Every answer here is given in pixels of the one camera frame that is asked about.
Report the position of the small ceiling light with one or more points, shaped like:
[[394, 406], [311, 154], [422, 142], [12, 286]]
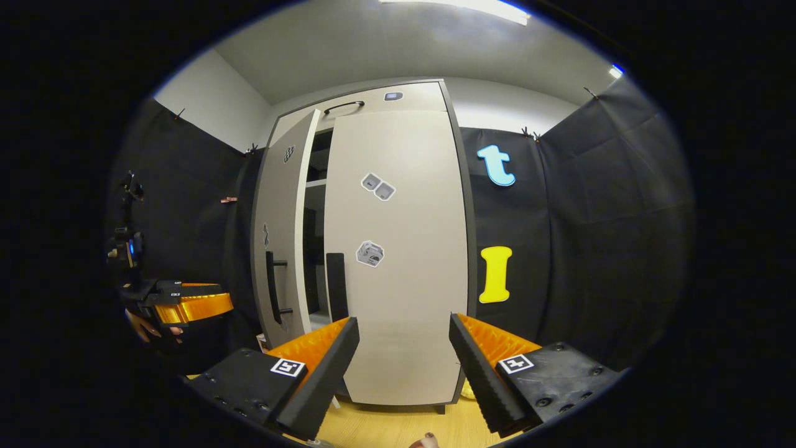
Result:
[[616, 71]]

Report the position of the white cabinet shelf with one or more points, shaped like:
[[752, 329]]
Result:
[[316, 183], [318, 319]]

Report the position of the black backdrop cloth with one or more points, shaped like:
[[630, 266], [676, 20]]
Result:
[[186, 186], [591, 249]]

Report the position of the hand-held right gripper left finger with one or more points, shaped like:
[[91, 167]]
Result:
[[323, 379]]

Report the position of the black cloth clip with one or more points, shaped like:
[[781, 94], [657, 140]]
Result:
[[180, 114], [591, 93]]

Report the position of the white cabinet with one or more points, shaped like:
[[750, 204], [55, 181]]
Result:
[[314, 218]]

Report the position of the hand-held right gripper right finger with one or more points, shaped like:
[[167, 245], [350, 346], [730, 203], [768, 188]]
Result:
[[477, 373]]

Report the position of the long ceiling light panel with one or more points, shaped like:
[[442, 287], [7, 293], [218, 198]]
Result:
[[472, 7]]

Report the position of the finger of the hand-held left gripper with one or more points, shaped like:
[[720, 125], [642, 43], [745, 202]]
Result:
[[199, 308], [171, 286]]

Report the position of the pale yellow object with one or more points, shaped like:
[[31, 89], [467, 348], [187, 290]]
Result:
[[467, 392]]

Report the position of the white cabinet door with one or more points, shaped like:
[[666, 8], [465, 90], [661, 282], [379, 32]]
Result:
[[280, 205], [423, 280]]

